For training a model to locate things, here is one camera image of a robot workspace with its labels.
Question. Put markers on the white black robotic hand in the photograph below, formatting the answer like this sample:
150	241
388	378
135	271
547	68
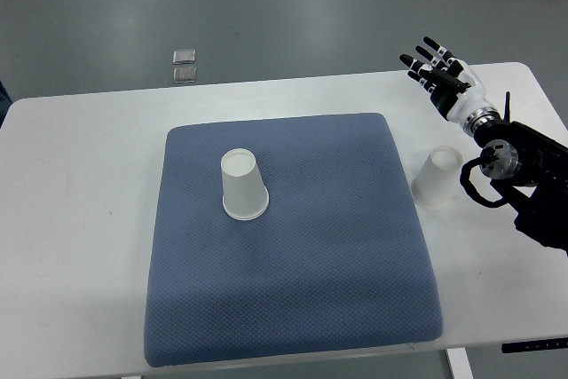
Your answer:
454	88

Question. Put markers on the white paper cup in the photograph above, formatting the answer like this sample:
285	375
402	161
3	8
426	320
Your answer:
433	186
245	196

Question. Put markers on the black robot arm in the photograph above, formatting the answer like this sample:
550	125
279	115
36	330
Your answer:
528	170

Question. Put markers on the blue fabric cushion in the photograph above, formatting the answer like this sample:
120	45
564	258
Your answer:
337	261

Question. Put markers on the white paper cup on cushion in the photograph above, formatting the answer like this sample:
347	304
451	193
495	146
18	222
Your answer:
245	196

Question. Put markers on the white table leg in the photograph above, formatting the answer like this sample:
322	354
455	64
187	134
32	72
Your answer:
458	362

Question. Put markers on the black table control panel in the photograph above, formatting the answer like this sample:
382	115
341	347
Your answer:
538	345

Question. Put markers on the lower metal floor plate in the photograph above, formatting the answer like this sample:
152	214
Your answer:
184	75

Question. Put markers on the metal floor plate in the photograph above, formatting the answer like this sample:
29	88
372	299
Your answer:
184	75
184	56

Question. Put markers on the upper metal floor plate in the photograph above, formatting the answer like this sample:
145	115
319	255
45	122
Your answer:
184	56

